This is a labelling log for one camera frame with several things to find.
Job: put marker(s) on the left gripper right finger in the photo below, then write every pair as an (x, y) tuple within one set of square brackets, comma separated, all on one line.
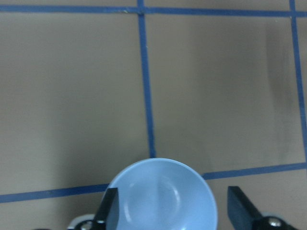
[(242, 213)]

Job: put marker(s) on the blue bowl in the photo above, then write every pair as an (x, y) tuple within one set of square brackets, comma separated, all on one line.
[(164, 194)]

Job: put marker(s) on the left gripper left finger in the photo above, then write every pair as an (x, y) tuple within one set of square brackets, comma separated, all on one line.
[(107, 215)]

